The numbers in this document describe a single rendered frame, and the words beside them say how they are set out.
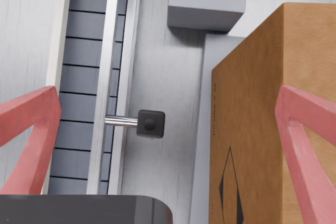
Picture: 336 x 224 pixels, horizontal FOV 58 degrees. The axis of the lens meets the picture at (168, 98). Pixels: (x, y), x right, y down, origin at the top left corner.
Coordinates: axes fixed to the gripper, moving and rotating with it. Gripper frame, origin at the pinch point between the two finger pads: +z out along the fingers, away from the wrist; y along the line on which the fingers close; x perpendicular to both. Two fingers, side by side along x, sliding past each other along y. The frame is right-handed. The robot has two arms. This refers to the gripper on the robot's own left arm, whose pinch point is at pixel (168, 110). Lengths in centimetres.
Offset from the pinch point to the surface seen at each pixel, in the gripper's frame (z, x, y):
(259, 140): 6.2, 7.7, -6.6
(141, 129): 14.7, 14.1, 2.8
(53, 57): 24.4, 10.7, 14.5
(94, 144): 14.2, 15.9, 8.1
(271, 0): 38.3, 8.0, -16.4
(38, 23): 35.4, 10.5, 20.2
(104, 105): 16.9, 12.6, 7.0
